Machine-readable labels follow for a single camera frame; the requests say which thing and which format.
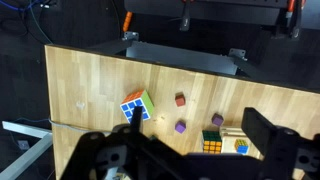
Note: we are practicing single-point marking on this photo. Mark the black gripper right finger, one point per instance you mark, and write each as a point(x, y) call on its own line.
point(258, 129)

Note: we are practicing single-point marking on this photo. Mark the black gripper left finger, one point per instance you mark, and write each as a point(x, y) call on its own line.
point(136, 121)

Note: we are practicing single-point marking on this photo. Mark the large white-edged Rubik's cube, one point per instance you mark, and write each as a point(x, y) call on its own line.
point(141, 99)

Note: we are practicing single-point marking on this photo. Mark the green wooden block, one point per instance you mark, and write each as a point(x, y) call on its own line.
point(153, 137)

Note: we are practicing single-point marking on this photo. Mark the small Rubik's cube in crate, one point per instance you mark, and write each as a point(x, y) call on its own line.
point(241, 146)

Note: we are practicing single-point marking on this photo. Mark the dark purple wooden block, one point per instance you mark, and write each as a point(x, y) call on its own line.
point(217, 120)

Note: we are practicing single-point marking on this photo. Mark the red wooden block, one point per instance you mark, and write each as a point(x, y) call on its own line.
point(180, 99)

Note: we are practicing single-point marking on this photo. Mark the black-edged Rubik's cube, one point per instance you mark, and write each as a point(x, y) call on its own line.
point(211, 142)

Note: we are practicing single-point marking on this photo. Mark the orange-handled clamp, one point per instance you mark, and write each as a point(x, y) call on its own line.
point(294, 15)
point(127, 21)

